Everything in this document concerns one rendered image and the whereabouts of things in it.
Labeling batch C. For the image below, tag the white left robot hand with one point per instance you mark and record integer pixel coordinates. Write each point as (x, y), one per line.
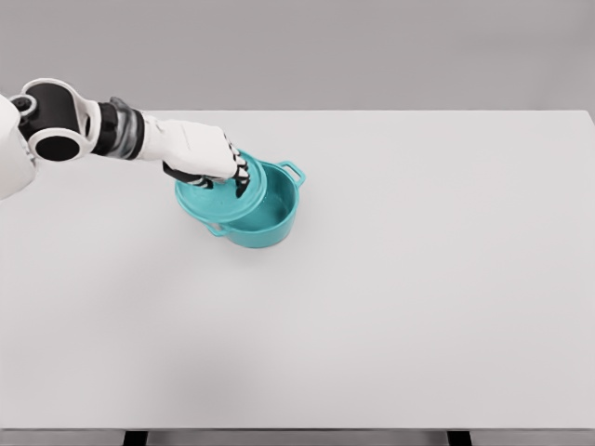
(200, 148)

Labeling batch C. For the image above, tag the teal pot lid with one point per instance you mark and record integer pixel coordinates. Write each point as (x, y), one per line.
(218, 200)

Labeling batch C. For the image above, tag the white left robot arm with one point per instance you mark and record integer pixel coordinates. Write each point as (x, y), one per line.
(56, 121)

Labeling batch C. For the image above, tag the teal pot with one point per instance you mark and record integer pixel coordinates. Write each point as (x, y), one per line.
(269, 218)

